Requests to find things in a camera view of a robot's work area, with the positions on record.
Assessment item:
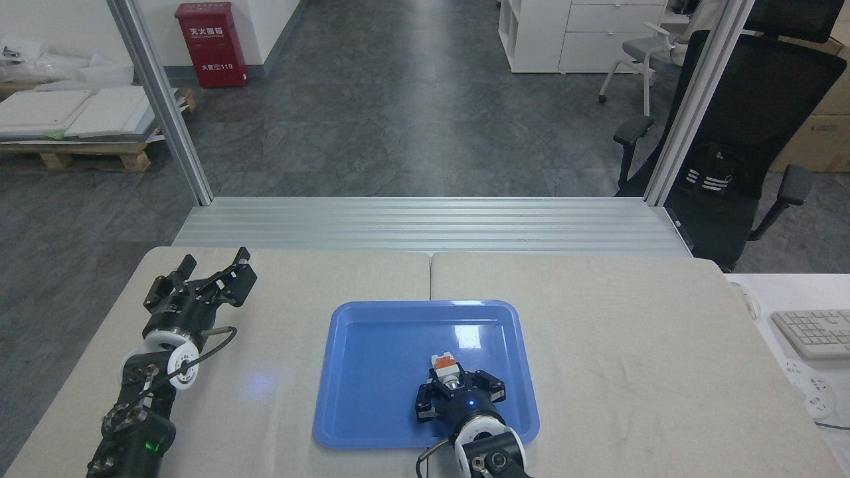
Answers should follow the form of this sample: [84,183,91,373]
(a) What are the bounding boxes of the white drawer cabinet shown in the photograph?
[498,0,669,74]

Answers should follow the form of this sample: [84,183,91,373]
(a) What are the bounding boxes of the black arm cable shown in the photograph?
[141,325,238,394]
[416,438,456,478]

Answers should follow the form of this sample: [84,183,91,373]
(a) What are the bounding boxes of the white keyboard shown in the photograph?
[770,309,850,360]

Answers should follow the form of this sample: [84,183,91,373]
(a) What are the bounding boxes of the grey white office chair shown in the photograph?
[598,20,693,118]

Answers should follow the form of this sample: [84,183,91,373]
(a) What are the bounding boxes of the black mesh office chair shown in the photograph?
[612,0,848,273]

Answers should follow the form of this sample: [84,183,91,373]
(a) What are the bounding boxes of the white power strip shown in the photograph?
[780,358,839,420]

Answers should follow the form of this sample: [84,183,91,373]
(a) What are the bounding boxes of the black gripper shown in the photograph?
[414,370,507,433]
[144,247,258,341]

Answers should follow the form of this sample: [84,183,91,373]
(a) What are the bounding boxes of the silver aluminium post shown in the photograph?
[106,0,214,206]
[643,0,758,206]

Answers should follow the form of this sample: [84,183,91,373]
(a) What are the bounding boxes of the stack of white boards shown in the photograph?
[0,84,179,142]

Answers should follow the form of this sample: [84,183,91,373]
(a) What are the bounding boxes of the switch part with green button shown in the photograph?
[430,352,466,390]

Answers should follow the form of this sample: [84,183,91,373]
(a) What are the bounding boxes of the blue plastic tray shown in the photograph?
[312,299,541,449]

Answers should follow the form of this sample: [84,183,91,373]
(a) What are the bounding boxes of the red fire extinguisher box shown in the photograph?
[175,2,250,90]

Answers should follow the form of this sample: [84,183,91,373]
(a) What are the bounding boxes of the brown cardboard boxes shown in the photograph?
[769,35,850,174]

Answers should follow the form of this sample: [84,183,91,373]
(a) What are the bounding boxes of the wooden pallet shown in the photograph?
[0,88,198,173]

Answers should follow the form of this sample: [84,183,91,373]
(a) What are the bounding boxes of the silver aluminium rail platform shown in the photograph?
[171,197,695,258]

